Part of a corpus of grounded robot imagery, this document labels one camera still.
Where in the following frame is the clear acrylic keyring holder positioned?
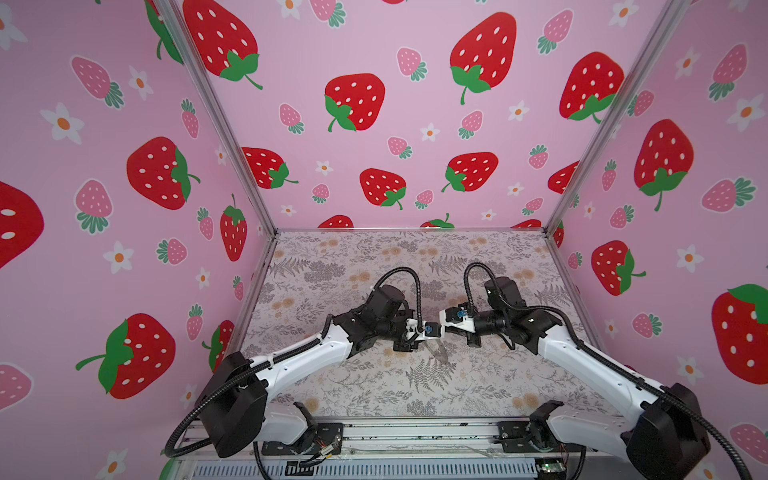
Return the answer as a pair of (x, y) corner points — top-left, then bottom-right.
(429, 339), (451, 367)

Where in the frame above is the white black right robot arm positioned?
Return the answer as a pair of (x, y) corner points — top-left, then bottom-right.
(440, 277), (711, 479)

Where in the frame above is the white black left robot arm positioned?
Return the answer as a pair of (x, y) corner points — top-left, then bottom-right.
(195, 285), (437, 458)

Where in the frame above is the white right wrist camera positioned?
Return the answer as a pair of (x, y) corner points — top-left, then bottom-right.
(439, 303), (476, 334)

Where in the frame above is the aluminium front rail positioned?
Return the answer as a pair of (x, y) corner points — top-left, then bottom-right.
(179, 416), (667, 463)

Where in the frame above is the perforated grey cable duct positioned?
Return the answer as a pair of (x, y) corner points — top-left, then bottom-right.
(189, 459), (541, 480)

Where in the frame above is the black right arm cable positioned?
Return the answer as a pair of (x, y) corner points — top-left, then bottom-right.
(463, 261), (754, 480)

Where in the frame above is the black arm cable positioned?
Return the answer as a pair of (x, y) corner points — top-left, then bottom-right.
(463, 261), (754, 480)
(163, 266), (424, 480)

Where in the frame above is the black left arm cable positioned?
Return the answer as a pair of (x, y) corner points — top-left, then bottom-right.
(163, 266), (424, 480)

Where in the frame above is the aluminium corner post left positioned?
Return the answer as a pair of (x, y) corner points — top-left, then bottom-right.
(157, 0), (278, 239)

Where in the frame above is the aluminium corner post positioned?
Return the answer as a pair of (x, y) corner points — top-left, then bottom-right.
(157, 0), (278, 239)
(543, 0), (690, 240)

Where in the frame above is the aluminium corner post right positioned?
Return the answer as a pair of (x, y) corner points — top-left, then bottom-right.
(543, 0), (690, 240)

